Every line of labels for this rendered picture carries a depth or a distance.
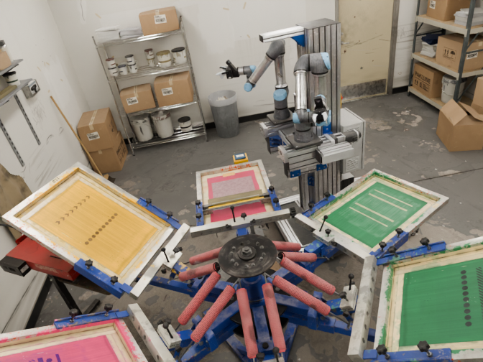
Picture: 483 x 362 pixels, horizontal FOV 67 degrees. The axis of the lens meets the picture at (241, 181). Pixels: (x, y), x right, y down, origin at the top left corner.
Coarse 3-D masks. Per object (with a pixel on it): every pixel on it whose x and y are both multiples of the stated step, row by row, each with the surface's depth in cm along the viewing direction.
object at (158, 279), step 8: (64, 280) 238; (80, 280) 236; (88, 280) 235; (136, 280) 236; (152, 280) 230; (160, 280) 229; (88, 288) 229; (96, 288) 228; (168, 288) 227; (176, 288) 224; (184, 288) 221; (192, 296) 220; (208, 296) 213; (216, 296) 212
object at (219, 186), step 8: (208, 184) 308; (216, 184) 306; (224, 184) 304; (208, 192) 297; (216, 192) 295; (224, 192) 294; (232, 192) 292; (216, 216) 270; (224, 216) 268; (232, 216) 267
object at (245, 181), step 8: (232, 176) 313; (240, 176) 311; (248, 176) 309; (232, 184) 302; (240, 184) 301; (248, 184) 299; (256, 184) 298; (240, 192) 290; (240, 208) 273; (248, 208) 272; (256, 208) 271; (264, 208) 269
